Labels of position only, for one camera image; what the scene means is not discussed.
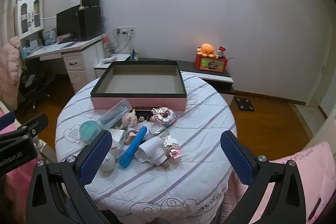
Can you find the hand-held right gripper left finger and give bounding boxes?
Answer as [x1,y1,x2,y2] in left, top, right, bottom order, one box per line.
[26,130,113,224]

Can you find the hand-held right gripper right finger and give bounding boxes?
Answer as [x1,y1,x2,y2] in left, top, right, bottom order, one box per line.
[220,130,309,224]

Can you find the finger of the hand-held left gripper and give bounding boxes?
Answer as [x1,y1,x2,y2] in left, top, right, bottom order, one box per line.
[15,113,49,139]
[0,112,16,127]

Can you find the white round figure toy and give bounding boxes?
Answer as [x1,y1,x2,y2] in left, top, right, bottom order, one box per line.
[98,144,124,179]

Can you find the teal round container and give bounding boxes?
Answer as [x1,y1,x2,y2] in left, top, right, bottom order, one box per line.
[79,120,102,145]

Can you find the small white box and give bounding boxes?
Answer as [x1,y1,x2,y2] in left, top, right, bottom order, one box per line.
[110,128,128,147]

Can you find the blue plastic bar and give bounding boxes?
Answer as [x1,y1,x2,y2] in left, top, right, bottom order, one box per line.
[119,126,148,168]

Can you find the clear plastic case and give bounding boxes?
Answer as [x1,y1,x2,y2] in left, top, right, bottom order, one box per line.
[96,99,132,132]

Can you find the pink and white block figure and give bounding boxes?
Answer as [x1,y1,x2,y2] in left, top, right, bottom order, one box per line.
[163,135,182,161]

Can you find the dark green storage box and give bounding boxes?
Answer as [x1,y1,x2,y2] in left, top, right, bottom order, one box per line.
[90,61,187,112]

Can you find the pink bed sheet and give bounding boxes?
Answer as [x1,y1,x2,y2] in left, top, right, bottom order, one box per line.
[0,123,46,214]

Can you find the black office chair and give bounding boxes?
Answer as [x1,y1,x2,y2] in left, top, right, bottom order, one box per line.
[18,64,56,113]

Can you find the small pale-haired doll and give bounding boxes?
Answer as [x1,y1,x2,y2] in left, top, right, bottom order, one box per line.
[121,110,139,145]

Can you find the pink padded jacket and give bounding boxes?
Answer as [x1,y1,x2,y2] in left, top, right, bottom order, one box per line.
[0,37,23,104]

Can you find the striped white quilt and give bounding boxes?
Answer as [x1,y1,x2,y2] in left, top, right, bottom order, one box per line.
[55,72,238,224]

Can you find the black floor scale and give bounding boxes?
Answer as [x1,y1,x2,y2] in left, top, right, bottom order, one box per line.
[234,97,256,112]

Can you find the white desk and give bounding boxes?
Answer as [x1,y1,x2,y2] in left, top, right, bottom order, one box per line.
[22,34,107,94]

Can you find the pink printed blanket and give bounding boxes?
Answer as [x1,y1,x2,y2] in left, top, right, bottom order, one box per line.
[218,141,336,224]

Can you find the dark low cabinet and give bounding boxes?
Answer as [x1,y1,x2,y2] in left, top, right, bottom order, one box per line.
[139,57,236,95]

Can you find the blue cardboard box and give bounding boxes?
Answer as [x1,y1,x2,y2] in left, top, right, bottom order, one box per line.
[43,28,58,45]

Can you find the red storage box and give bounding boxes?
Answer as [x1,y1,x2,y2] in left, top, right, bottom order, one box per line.
[196,52,228,74]

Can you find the white nightstand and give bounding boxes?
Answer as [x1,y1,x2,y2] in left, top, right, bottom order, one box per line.
[94,53,132,79]

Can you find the white glass-door cabinet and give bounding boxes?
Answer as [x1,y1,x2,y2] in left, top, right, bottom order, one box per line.
[17,0,45,39]

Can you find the orange-capped bottle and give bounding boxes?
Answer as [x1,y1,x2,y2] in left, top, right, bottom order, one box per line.
[102,36,111,58]

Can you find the black computer monitor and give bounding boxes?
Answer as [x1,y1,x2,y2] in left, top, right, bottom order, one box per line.
[56,4,81,42]

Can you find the orange octopus plush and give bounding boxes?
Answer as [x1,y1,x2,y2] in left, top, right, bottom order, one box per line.
[197,43,217,58]

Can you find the beige curtain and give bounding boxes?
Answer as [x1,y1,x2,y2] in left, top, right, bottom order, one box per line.
[0,0,36,48]

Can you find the black speaker boxes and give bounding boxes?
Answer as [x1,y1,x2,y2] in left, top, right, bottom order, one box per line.
[77,6,103,41]

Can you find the white door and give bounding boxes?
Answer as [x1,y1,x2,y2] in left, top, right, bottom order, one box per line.
[306,30,336,135]

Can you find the white bed frame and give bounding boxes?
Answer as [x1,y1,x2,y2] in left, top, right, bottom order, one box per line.
[33,135,57,165]

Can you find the black power cables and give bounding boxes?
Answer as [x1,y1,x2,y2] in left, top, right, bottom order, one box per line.
[112,29,132,57]

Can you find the white wall socket strip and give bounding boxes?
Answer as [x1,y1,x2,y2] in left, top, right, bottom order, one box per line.
[116,27,136,36]

